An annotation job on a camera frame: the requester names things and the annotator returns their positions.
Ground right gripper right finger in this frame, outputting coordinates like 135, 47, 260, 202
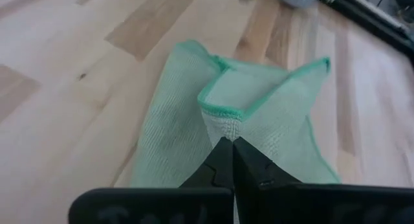
233, 138, 414, 224

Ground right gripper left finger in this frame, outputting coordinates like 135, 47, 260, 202
68, 137, 234, 224

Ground pale green microfiber towel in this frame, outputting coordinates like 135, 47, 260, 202
131, 39, 341, 189

